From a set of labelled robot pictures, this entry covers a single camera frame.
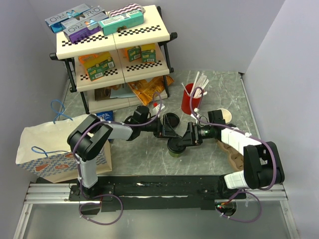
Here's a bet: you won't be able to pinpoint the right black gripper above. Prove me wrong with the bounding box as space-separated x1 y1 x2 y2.
177 122 214 147

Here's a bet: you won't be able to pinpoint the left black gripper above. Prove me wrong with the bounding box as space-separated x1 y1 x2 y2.
140 116 177 140

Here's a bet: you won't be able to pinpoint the black coffee cup lid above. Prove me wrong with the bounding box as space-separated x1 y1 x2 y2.
167 137 186 154

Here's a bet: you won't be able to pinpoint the green paper coffee cup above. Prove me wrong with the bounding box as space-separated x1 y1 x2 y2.
168 150 183 158

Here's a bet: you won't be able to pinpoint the brown pulp cup carrier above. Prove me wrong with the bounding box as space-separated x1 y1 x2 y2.
216 140 244 171

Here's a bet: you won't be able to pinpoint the paper takeout bag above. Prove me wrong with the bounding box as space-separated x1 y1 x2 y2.
14 99 113 184

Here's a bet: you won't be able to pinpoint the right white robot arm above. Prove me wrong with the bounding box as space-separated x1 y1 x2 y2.
172 110 285 198

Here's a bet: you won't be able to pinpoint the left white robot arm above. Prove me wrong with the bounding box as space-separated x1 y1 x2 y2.
67 106 180 200

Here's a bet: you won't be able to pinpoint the red straw holder cup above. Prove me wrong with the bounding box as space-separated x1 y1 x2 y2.
181 83 203 115

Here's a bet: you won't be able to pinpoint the orange snack bag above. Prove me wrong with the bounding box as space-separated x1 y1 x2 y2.
128 76 165 106

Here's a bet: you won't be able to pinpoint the white wrapped straws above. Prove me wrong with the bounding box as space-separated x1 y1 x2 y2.
181 71 209 99

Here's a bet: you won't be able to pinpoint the blue chip bag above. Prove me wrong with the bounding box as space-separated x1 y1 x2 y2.
96 111 114 123

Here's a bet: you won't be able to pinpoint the cream checkered shelf rack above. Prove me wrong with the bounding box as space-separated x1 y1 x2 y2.
50 5 177 114

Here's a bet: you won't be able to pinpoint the green yellow snack box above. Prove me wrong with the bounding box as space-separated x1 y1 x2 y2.
141 43 156 63

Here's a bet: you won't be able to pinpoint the green snack box right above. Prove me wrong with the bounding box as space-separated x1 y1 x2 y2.
126 46 141 62

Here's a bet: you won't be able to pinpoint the green snack box left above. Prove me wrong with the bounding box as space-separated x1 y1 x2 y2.
84 57 115 81

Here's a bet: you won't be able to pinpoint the orange snack box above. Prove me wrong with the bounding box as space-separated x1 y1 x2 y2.
78 52 111 69

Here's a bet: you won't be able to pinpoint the teal box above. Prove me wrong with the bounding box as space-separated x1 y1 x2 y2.
98 10 144 36

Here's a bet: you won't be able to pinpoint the wavy striped pouch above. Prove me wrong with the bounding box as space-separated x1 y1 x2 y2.
108 3 146 17

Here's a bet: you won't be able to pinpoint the purple R.O box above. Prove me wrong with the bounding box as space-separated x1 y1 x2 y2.
63 19 102 43

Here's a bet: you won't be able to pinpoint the blue R.O box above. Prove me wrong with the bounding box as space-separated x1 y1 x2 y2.
45 3 106 33

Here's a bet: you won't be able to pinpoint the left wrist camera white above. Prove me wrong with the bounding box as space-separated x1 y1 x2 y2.
152 102 165 116

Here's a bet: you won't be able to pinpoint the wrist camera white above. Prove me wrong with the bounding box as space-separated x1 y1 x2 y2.
190 108 200 123
152 102 165 116

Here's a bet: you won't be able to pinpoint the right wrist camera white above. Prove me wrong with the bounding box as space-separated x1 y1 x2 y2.
190 108 200 123

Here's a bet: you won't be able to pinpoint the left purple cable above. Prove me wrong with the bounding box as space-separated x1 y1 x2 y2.
73 91 163 226

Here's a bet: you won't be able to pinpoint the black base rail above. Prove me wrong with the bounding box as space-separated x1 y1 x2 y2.
69 175 237 212

